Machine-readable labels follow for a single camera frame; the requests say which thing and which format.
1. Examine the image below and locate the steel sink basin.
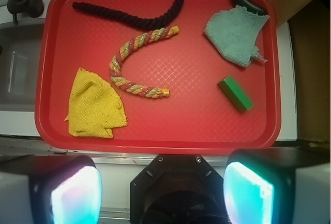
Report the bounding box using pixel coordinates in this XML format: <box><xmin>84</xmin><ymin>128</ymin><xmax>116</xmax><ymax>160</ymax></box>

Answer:
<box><xmin>1</xmin><ymin>19</ymin><xmax>45</xmax><ymax>112</ymax></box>

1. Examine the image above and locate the brown cardboard box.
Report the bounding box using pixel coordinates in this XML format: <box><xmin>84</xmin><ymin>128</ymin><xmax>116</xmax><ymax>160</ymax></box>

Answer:
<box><xmin>270</xmin><ymin>0</ymin><xmax>330</xmax><ymax>148</ymax></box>

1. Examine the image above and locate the yellow knitted cloth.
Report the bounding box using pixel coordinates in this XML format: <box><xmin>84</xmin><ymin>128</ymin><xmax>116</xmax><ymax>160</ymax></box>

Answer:
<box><xmin>65</xmin><ymin>68</ymin><xmax>128</xmax><ymax>139</ymax></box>

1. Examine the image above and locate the dark purple twisted rope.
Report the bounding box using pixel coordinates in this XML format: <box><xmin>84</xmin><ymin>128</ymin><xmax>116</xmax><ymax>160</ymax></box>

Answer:
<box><xmin>72</xmin><ymin>0</ymin><xmax>185</xmax><ymax>31</ymax></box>

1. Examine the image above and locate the black curved object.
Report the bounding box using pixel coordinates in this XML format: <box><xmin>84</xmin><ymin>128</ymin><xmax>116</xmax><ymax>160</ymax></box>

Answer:
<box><xmin>232</xmin><ymin>0</ymin><xmax>268</xmax><ymax>16</ymax></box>

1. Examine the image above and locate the multicolour twisted rope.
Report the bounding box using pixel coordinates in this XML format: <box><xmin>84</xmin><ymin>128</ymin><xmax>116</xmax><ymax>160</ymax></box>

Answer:
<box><xmin>109</xmin><ymin>25</ymin><xmax>180</xmax><ymax>99</ymax></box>

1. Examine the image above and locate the red plastic tray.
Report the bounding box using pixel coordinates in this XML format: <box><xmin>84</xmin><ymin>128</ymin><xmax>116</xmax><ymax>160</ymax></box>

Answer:
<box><xmin>35</xmin><ymin>0</ymin><xmax>281</xmax><ymax>155</ymax></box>

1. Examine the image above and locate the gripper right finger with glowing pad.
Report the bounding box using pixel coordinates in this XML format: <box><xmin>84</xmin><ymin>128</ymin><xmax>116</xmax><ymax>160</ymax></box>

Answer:
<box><xmin>223</xmin><ymin>147</ymin><xmax>330</xmax><ymax>223</ymax></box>

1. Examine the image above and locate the green rectangular block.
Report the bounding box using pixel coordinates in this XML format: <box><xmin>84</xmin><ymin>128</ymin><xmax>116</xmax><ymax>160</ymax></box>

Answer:
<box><xmin>217</xmin><ymin>75</ymin><xmax>254</xmax><ymax>112</ymax></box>

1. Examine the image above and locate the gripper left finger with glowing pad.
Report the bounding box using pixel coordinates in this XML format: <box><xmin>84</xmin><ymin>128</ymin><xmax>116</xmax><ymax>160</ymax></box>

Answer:
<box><xmin>1</xmin><ymin>155</ymin><xmax>102</xmax><ymax>223</ymax></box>

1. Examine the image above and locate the teal knitted cloth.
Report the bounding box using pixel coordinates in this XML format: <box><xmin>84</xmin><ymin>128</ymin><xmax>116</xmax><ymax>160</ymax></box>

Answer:
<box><xmin>204</xmin><ymin>5</ymin><xmax>269</xmax><ymax>68</ymax></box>

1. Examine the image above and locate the black faucet clamp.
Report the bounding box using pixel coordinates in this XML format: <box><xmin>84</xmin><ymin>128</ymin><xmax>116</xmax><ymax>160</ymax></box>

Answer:
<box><xmin>7</xmin><ymin>0</ymin><xmax>44</xmax><ymax>25</ymax></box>

